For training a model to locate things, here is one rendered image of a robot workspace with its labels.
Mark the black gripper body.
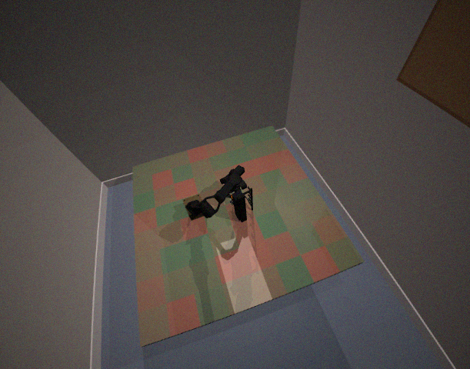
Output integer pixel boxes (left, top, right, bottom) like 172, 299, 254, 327
226, 180, 247, 197

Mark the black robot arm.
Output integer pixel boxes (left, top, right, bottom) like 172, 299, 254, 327
185, 165, 245, 218

